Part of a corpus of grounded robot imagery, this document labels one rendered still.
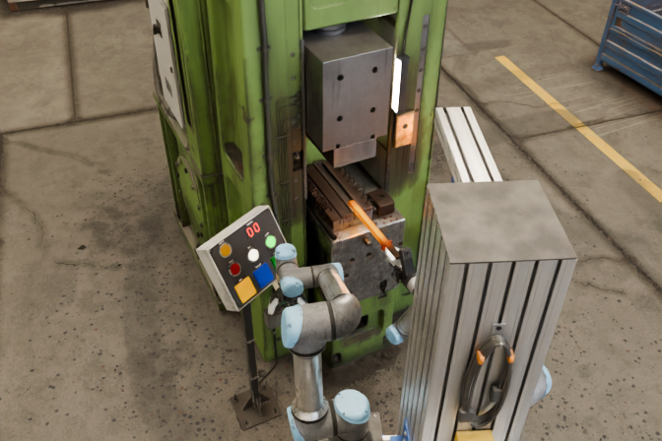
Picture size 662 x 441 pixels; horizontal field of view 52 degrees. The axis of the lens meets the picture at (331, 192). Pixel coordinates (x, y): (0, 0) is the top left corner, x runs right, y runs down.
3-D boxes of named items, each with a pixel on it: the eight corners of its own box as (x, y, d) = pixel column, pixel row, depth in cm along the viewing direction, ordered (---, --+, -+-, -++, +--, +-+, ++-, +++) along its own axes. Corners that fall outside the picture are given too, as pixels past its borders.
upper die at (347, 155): (375, 156, 286) (376, 137, 280) (333, 168, 279) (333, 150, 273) (331, 109, 315) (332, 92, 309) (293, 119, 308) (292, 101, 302)
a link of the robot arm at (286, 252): (276, 259, 234) (272, 242, 240) (277, 281, 241) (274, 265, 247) (298, 256, 235) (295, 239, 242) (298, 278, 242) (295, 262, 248)
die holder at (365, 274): (399, 286, 336) (406, 219, 309) (331, 312, 323) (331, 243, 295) (348, 220, 376) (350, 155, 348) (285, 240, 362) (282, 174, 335)
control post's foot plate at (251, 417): (284, 414, 332) (284, 404, 326) (241, 432, 324) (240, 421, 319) (268, 382, 347) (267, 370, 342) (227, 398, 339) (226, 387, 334)
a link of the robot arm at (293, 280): (313, 280, 228) (307, 258, 237) (281, 284, 226) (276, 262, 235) (314, 296, 233) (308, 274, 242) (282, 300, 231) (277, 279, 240)
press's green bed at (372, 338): (392, 346, 365) (398, 286, 336) (330, 371, 352) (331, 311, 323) (346, 281, 404) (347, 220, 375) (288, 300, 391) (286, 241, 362)
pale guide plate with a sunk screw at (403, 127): (411, 144, 309) (415, 111, 298) (394, 148, 305) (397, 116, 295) (409, 141, 310) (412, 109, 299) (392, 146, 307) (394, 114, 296)
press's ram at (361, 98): (404, 130, 285) (412, 42, 260) (322, 153, 271) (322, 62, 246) (358, 85, 314) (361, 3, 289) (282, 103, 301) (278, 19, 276)
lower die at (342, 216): (371, 220, 308) (372, 205, 302) (332, 232, 301) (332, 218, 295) (331, 170, 337) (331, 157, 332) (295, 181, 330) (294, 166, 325)
